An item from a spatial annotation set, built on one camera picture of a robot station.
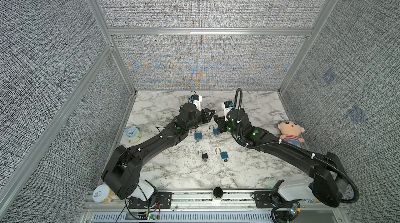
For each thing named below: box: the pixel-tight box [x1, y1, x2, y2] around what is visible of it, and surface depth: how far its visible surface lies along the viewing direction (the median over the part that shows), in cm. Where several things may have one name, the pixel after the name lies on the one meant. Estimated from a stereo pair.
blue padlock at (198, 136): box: [194, 132, 203, 140], surface depth 97 cm
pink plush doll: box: [277, 120, 306, 148], surface depth 92 cm
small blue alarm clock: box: [124, 125, 142, 144], surface depth 94 cm
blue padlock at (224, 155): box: [215, 147, 229, 159], surface depth 90 cm
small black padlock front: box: [197, 149, 209, 160], surface depth 89 cm
